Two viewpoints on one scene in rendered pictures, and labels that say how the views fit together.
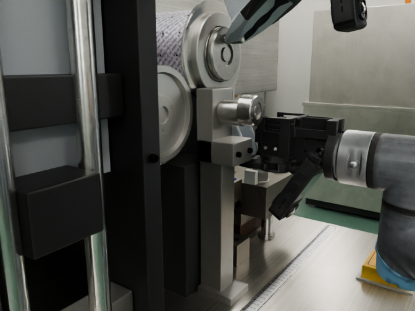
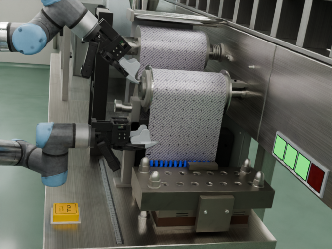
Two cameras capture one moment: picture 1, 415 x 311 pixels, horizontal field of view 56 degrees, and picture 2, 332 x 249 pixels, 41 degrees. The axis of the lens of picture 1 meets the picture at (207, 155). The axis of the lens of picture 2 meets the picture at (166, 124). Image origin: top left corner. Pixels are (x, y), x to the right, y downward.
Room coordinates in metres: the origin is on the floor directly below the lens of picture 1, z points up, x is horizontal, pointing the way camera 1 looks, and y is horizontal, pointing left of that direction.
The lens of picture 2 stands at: (1.47, -0.99, 1.60)
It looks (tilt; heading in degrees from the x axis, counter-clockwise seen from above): 19 degrees down; 129
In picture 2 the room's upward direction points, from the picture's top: 7 degrees clockwise
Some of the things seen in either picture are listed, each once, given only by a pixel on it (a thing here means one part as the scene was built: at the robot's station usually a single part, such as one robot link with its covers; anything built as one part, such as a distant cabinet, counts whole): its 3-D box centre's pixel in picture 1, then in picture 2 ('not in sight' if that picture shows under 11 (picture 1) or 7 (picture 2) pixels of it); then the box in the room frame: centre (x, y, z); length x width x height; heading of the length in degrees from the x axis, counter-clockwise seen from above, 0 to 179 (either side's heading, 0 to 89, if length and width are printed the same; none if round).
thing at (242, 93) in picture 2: not in sight; (232, 93); (0.75, 0.23, 1.25); 0.07 x 0.04 x 0.04; 55
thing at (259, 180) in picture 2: not in sight; (259, 178); (0.95, 0.12, 1.05); 0.04 x 0.04 x 0.04
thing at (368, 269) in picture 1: (389, 268); (65, 212); (0.57, -0.30, 0.91); 0.07 x 0.07 x 0.02; 55
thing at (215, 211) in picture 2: not in sight; (214, 213); (0.90, -0.03, 0.96); 0.10 x 0.03 x 0.11; 55
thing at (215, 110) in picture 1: (225, 197); (125, 143); (0.53, -0.03, 1.05); 0.06 x 0.05 x 0.31; 55
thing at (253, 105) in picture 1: (251, 110); (117, 105); (0.50, -0.06, 1.18); 0.04 x 0.02 x 0.04; 145
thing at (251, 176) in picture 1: (251, 176); not in sight; (0.66, -0.08, 1.04); 0.02 x 0.01 x 0.02; 55
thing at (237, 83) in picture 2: not in sight; (236, 83); (0.75, 0.23, 1.28); 0.06 x 0.05 x 0.02; 55
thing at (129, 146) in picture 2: not in sight; (130, 145); (0.62, -0.10, 1.09); 0.09 x 0.05 x 0.02; 54
